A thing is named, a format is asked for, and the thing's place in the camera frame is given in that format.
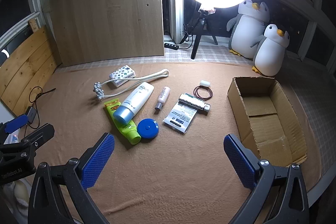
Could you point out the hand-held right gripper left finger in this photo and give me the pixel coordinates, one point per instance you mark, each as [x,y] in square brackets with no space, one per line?
[98,158]

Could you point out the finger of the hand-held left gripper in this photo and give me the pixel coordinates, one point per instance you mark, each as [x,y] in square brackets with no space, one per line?
[15,123]
[39,133]

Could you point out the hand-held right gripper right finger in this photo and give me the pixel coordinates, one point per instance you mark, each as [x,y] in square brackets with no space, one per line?
[240,161]

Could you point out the green tube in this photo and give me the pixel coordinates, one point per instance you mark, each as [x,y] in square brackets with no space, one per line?
[128,132]

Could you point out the cardboard box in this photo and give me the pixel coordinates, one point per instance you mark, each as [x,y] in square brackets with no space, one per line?
[262,113]

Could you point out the blue round tape measure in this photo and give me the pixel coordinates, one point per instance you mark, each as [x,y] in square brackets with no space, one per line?
[147,129]

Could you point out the white roller massager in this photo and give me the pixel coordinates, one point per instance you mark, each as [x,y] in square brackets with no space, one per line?
[99,91]

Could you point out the white tube with blue cap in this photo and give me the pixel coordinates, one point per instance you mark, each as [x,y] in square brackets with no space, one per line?
[136,99]

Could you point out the white printed packet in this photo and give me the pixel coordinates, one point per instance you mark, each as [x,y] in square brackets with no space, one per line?
[179,116]

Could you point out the patterned cylinder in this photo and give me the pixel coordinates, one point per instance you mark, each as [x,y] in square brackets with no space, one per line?
[191,103]

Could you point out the patterned tissue pack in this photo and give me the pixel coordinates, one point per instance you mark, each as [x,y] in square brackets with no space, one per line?
[122,74]

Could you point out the small cosmetic bottle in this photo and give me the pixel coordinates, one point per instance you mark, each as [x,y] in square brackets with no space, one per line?
[162,96]

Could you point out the white power strip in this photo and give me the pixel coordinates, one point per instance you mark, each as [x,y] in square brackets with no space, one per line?
[11,138]

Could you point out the grey power adapter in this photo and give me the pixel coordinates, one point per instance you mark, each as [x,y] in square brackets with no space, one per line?
[30,113]

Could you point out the tan blanket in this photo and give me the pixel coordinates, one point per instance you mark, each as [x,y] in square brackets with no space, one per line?
[183,174]

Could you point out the brown rubber bands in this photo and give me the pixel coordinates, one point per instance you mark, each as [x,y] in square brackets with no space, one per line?
[194,92]

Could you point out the small white cap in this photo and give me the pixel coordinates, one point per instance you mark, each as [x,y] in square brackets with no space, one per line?
[205,83]

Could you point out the checked bed sheet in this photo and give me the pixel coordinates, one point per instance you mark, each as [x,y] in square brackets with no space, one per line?
[309,98]

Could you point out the small wooden block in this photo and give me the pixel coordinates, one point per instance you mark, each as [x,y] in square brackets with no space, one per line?
[32,25]

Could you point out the small penguin plush toy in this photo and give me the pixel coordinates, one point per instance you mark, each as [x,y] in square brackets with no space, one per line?
[270,56]

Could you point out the black tripod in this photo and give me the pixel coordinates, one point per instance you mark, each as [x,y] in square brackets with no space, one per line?
[197,43]

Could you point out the large penguin plush toy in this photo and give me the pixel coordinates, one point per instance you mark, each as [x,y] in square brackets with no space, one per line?
[246,29]

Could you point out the light wooden board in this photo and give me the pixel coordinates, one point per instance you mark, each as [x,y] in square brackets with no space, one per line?
[105,16]

